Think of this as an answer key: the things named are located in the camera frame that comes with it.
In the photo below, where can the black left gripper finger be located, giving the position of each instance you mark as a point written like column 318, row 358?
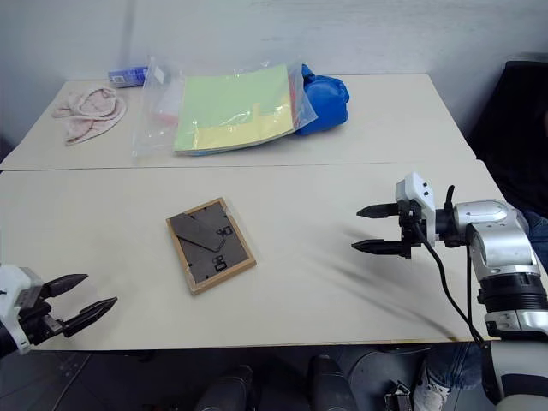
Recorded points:
column 64, row 284
column 90, row 314

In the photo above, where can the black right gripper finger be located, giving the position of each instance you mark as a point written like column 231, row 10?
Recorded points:
column 379, row 211
column 379, row 247

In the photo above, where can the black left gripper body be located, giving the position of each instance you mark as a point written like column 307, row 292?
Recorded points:
column 36, row 319

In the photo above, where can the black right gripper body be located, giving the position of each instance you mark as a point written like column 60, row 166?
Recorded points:
column 410, row 240

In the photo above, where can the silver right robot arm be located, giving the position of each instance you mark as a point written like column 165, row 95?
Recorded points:
column 501, row 240

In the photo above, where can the grey rounded shape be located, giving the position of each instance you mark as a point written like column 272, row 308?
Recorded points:
column 381, row 368

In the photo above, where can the person's blue jeans leg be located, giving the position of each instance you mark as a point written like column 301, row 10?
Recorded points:
column 449, row 372

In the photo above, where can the dark rounded shape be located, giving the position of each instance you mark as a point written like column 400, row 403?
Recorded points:
column 224, row 389
column 329, row 385

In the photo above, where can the black chair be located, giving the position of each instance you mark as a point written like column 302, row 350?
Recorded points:
column 514, row 128

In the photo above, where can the clear plastic bag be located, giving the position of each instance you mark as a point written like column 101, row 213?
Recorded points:
column 147, row 132

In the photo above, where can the pink towel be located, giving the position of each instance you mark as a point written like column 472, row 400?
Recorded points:
column 92, row 111

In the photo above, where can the coloured paper stack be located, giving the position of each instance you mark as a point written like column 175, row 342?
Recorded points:
column 233, row 107

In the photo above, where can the small blue box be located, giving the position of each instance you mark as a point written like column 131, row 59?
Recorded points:
column 126, row 77

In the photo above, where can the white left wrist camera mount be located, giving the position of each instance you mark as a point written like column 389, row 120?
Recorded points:
column 13, row 284

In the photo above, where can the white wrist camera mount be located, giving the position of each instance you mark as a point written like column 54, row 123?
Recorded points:
column 13, row 284
column 417, row 188

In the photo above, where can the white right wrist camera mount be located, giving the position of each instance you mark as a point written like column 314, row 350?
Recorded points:
column 417, row 188

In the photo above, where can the wooden picture frame face down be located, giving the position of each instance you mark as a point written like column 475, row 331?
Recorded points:
column 210, row 244

